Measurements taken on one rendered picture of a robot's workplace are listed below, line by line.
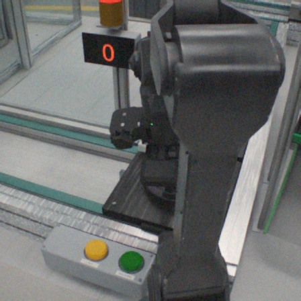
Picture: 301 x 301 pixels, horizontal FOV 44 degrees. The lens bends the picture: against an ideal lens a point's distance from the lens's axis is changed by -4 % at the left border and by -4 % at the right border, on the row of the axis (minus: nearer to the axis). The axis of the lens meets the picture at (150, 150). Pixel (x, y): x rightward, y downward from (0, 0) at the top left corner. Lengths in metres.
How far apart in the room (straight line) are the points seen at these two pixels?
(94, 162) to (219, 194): 0.68
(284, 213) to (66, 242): 0.41
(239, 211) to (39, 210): 0.41
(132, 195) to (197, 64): 0.60
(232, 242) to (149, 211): 0.17
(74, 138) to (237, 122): 0.78
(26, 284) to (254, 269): 0.48
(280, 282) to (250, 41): 0.66
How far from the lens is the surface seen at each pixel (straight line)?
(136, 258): 0.70
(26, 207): 0.83
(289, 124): 0.73
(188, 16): 0.32
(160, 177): 0.58
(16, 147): 1.07
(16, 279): 0.85
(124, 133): 0.60
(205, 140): 0.27
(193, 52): 0.23
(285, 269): 0.86
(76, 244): 0.74
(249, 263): 0.85
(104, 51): 0.83
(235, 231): 0.78
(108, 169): 0.95
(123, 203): 0.79
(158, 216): 0.76
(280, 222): 0.74
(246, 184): 0.88
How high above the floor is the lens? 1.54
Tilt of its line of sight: 39 degrees down
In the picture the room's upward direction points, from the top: straight up
